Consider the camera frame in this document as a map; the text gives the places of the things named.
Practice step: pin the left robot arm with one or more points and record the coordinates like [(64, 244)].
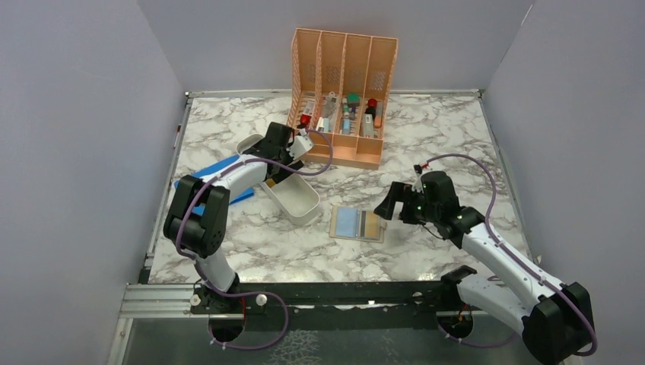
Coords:
[(200, 240)]

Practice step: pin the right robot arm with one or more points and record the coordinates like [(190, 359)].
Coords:
[(553, 319)]

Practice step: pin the red capped item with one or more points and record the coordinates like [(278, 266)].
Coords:
[(304, 121)]

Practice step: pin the beige card holder wallet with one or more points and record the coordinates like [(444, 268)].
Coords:
[(344, 224)]

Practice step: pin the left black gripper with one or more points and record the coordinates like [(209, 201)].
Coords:
[(285, 170)]

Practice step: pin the white oblong tray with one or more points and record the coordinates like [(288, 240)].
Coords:
[(295, 197)]

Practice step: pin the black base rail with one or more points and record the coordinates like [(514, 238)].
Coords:
[(272, 307)]

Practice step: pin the green capped bottle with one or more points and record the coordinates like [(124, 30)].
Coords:
[(353, 100)]

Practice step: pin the orange marker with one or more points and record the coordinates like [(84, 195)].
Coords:
[(378, 119)]

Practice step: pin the red black bottle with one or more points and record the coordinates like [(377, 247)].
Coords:
[(371, 109)]

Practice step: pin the blue notebook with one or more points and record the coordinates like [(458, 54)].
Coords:
[(210, 195)]

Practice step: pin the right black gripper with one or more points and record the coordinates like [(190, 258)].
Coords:
[(403, 193)]

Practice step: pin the peach desk organizer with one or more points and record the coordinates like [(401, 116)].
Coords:
[(326, 67)]

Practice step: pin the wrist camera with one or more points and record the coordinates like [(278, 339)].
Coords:
[(418, 186), (300, 145)]

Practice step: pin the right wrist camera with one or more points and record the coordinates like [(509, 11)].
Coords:
[(418, 186)]

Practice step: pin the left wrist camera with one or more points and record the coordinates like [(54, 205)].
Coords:
[(300, 145)]

